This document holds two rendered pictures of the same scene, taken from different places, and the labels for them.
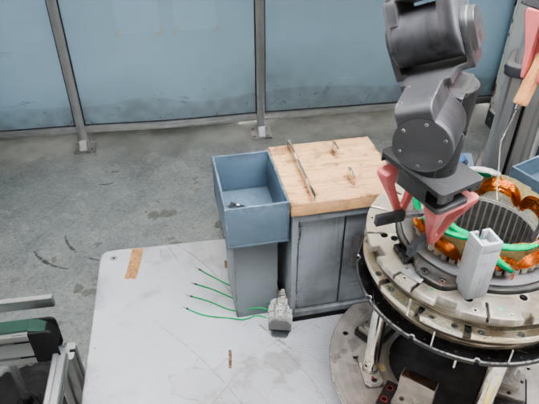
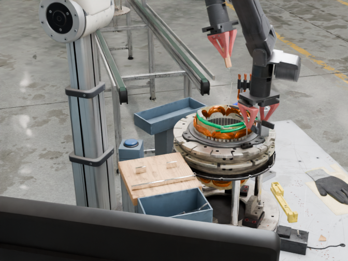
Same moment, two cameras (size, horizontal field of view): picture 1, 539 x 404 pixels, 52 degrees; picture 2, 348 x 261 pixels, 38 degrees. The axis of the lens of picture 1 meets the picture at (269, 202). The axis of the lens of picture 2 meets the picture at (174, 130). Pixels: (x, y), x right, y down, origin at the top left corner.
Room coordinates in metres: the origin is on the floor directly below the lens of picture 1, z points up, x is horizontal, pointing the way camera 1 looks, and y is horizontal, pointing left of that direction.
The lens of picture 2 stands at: (0.88, 1.10, 1.80)
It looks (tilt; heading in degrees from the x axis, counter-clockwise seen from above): 27 degrees down; 265
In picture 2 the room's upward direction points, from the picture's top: 1 degrees counter-clockwise
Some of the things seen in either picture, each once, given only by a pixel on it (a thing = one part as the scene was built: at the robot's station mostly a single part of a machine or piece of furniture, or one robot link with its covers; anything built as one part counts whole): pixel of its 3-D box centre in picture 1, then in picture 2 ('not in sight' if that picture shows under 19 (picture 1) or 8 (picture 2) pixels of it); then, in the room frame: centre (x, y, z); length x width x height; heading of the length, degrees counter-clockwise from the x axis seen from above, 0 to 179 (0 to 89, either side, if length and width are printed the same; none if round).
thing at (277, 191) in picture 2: not in sight; (283, 199); (0.38, -0.33, 0.80); 0.22 x 0.04 x 0.03; 93
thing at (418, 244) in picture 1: (419, 243); (267, 124); (0.50, -0.18, 1.17); 0.04 x 0.01 x 0.02; 133
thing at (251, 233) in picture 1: (249, 240); (174, 247); (0.79, 0.04, 0.92); 0.17 x 0.11 x 0.28; 12
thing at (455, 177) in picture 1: (434, 150); (260, 87); (0.53, -0.18, 1.28); 0.10 x 0.07 x 0.07; 31
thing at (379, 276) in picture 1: (375, 258); (235, 164); (0.59, -0.16, 1.05); 0.09 x 0.04 x 0.01; 15
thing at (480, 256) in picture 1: (479, 264); (263, 121); (0.49, -0.26, 1.14); 0.03 x 0.03 x 0.09; 15
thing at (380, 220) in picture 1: (389, 217); (254, 128); (0.55, -0.15, 1.17); 0.04 x 0.01 x 0.02; 107
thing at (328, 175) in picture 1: (332, 173); (158, 176); (0.82, -0.11, 1.05); 0.20 x 0.19 x 0.02; 102
